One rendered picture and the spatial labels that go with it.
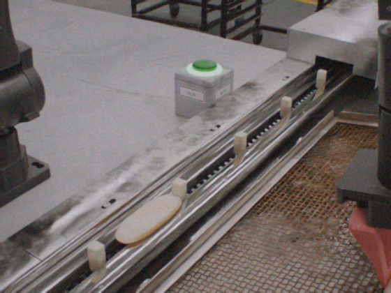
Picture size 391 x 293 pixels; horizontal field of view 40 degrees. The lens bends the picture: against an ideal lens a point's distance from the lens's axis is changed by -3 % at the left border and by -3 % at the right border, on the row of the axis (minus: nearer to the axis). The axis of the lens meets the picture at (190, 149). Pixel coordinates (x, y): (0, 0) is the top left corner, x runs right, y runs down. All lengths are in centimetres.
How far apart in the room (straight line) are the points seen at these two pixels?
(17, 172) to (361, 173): 45
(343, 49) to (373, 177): 61
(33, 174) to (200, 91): 28
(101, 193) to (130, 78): 44
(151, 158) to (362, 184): 36
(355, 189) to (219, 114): 45
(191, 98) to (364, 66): 31
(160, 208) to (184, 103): 30
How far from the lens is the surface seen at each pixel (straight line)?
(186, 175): 68
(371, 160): 41
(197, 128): 76
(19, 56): 65
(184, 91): 86
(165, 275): 48
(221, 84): 85
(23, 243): 58
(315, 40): 100
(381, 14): 32
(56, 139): 84
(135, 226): 58
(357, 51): 97
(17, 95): 65
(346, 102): 98
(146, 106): 92
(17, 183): 71
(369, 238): 39
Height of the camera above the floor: 122
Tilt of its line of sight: 31 degrees down
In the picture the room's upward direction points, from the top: 1 degrees clockwise
